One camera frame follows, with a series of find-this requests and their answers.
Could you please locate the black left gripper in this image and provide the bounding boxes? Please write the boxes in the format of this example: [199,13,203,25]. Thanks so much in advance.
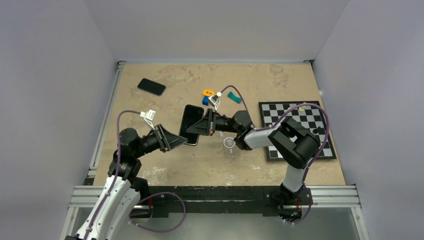
[133,123,187,158]

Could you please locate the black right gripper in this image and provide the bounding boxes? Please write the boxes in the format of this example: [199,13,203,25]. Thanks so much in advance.
[186,108,241,137]

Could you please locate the black phone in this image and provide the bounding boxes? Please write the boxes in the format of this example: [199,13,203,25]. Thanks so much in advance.
[178,104,204,146]

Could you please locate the blue phone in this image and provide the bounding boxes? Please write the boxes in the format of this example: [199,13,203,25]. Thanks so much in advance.
[137,78,166,96]

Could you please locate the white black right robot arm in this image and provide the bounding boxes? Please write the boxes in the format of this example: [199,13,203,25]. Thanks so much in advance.
[187,108,321,207]

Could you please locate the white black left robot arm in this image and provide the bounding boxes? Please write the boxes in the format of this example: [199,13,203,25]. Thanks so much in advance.
[65,124,188,240]

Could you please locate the blue toy block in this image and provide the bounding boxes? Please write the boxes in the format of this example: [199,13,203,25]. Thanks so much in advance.
[202,96,209,106]

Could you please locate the teal curved toy block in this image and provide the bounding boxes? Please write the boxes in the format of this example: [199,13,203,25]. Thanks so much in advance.
[227,91,242,104]

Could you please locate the black front mounting bar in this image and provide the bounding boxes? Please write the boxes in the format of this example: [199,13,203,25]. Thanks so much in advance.
[130,185,312,220]

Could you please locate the black white chessboard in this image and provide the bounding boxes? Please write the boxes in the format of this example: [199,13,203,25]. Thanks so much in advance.
[258,101,337,162]

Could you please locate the black chess piece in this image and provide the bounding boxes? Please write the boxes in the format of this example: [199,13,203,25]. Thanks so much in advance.
[312,126,322,134]

